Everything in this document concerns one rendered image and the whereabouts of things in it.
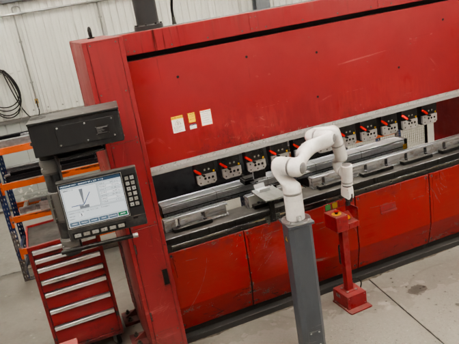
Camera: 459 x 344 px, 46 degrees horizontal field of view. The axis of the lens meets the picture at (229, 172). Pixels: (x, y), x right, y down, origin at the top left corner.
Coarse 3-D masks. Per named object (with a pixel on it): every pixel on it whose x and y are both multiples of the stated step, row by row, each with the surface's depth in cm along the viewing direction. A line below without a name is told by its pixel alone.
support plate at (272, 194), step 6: (270, 186) 416; (252, 192) 411; (258, 192) 407; (264, 192) 405; (270, 192) 403; (276, 192) 401; (282, 192) 399; (264, 198) 394; (270, 198) 392; (276, 198) 391
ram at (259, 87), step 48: (192, 48) 375; (240, 48) 380; (288, 48) 393; (336, 48) 407; (384, 48) 422; (432, 48) 438; (144, 96) 364; (192, 96) 376; (240, 96) 389; (288, 96) 402; (336, 96) 417; (384, 96) 432; (192, 144) 384; (240, 144) 397
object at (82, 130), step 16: (64, 112) 310; (80, 112) 301; (96, 112) 296; (112, 112) 299; (32, 128) 291; (48, 128) 293; (64, 128) 295; (80, 128) 297; (96, 128) 299; (112, 128) 301; (32, 144) 294; (48, 144) 296; (64, 144) 297; (80, 144) 300; (96, 144) 302; (48, 160) 306; (48, 176) 309; (48, 192) 314; (64, 224) 319; (64, 240) 322
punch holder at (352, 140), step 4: (352, 124) 428; (340, 128) 425; (344, 128) 426; (348, 128) 427; (352, 128) 429; (344, 132) 427; (348, 132) 428; (352, 132) 430; (348, 136) 429; (352, 136) 430; (344, 140) 428; (348, 140) 430; (352, 140) 431; (356, 140) 432; (344, 144) 429; (348, 144) 430; (352, 144) 432
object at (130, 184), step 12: (120, 168) 308; (132, 168) 307; (60, 180) 304; (72, 180) 301; (84, 180) 303; (132, 180) 309; (132, 192) 311; (132, 204) 312; (120, 216) 313; (132, 216) 315; (144, 216) 316; (72, 228) 308; (84, 228) 310; (96, 228) 311; (108, 228) 313; (120, 228) 315; (72, 240) 310
